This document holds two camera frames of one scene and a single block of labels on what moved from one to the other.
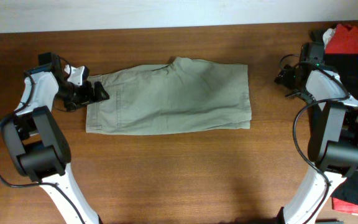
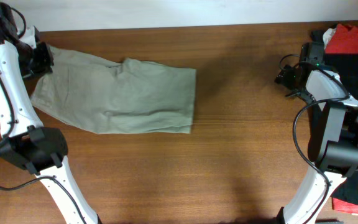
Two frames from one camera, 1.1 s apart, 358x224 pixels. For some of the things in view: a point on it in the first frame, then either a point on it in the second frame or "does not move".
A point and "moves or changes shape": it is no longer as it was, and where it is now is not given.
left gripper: x=88 y=96 to x=48 y=63
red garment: x=344 y=39 does not move
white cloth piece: x=327 y=35 does not move
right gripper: x=284 y=77 does not move
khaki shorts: x=176 y=95 moves or changes shape
